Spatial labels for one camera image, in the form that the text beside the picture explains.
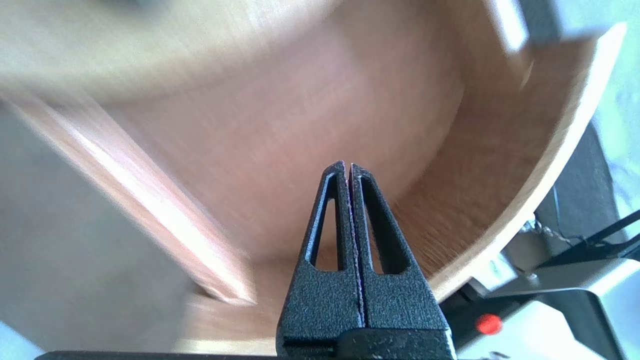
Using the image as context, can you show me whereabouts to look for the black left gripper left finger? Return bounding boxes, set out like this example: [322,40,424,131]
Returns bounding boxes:
[276,161,366,358]

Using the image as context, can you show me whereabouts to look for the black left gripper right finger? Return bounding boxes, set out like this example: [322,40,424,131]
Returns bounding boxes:
[349,163,451,331]

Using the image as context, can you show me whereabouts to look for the red emergency stop button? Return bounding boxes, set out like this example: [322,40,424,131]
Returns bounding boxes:
[475,313,503,336]

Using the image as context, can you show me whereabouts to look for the grey black robot base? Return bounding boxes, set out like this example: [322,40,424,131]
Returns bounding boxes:
[440,125,640,360]

